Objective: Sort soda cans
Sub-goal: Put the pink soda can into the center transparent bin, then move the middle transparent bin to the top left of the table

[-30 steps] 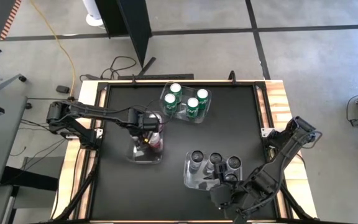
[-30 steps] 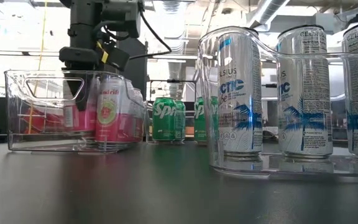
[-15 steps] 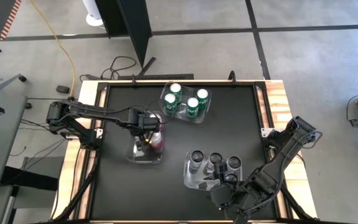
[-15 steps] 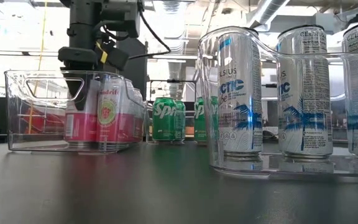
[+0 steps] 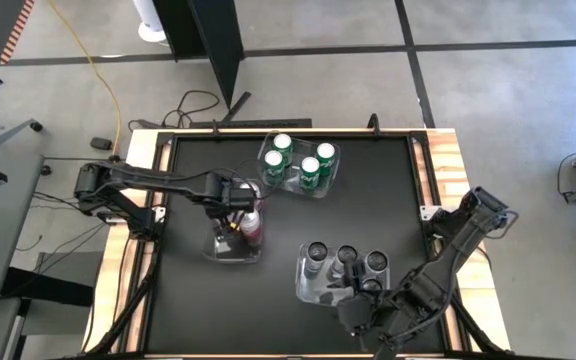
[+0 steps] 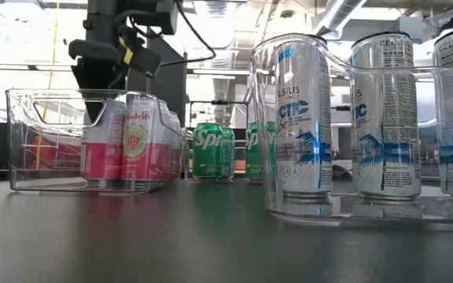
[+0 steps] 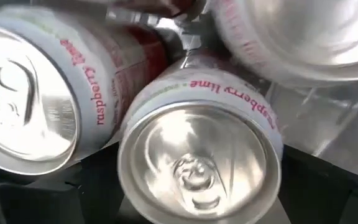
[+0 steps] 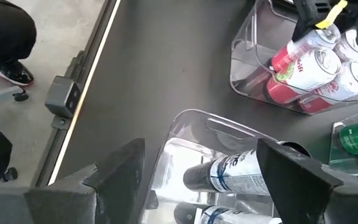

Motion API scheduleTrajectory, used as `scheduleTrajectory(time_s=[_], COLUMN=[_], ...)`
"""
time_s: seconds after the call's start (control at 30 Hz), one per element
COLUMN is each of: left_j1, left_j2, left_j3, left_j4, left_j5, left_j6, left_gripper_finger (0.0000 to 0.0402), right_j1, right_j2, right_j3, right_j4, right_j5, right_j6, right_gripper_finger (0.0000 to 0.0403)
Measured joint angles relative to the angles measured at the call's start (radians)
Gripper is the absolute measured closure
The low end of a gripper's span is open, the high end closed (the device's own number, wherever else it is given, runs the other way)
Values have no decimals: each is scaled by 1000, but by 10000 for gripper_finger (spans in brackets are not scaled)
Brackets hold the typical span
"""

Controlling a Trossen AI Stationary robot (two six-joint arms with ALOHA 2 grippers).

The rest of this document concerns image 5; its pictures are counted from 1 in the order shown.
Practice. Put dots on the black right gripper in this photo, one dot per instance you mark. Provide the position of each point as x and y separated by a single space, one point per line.
365 312

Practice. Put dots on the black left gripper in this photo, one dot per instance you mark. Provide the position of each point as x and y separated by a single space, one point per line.
230 195

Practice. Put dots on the white Celsius energy can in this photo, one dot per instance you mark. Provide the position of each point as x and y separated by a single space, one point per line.
315 255
373 285
376 261
345 254

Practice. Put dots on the clear plastic storage bin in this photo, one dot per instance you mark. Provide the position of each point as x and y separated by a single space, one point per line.
313 292
228 252
293 187

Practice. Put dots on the green Sprite soda can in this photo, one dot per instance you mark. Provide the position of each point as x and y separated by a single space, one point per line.
309 171
273 164
283 145
326 156

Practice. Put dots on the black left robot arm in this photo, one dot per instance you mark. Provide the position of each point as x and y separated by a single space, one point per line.
143 177

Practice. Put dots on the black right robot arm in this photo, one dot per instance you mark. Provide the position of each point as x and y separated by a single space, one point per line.
458 240

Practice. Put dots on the long black bar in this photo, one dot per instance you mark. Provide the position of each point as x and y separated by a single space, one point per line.
248 123

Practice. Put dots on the small black power adapter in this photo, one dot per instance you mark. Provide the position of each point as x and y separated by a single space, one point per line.
101 143

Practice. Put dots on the black standing panel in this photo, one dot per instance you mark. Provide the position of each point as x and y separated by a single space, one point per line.
203 40

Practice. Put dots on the black desk side panel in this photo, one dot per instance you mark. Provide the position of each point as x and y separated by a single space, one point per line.
43 287

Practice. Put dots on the white round pedestal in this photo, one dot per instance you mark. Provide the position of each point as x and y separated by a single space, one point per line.
148 25

